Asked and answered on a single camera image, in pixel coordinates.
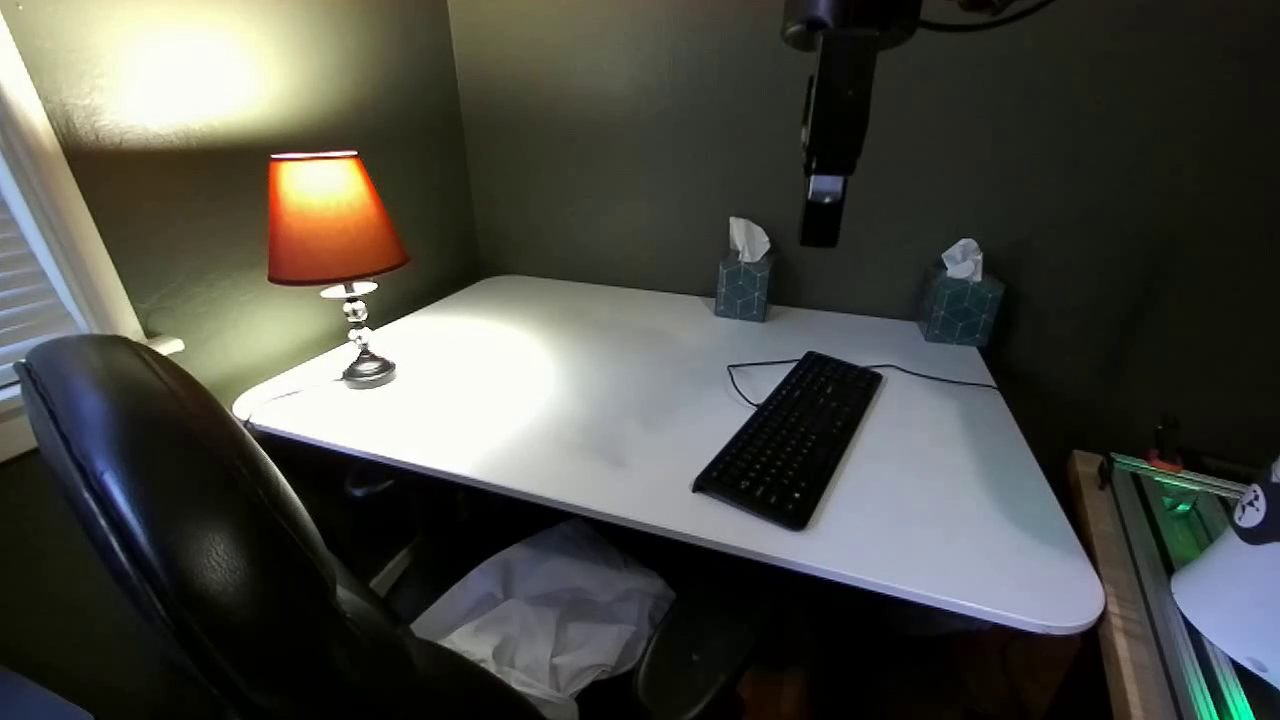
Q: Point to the white window blinds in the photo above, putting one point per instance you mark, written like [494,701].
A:
[52,267]

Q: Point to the white plastic bag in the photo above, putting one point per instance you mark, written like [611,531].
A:
[549,613]

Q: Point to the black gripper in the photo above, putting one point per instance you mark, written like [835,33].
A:
[835,128]

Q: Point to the black office chair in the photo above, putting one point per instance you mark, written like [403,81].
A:
[220,559]

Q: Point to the teal tissue box right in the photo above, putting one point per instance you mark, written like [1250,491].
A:
[962,298]

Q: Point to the teal tissue box left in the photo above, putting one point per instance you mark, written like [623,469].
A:
[746,274]

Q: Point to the teal tissue box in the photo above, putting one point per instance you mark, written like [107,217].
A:
[746,274]
[962,298]

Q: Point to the black computer keyboard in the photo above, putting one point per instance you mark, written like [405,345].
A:
[785,453]

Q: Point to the wooden side shelf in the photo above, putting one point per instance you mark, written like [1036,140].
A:
[1143,525]

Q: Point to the orange shade table lamp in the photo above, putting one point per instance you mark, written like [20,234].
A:
[331,224]

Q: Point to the white desk lamp shade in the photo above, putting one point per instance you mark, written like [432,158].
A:
[1230,595]

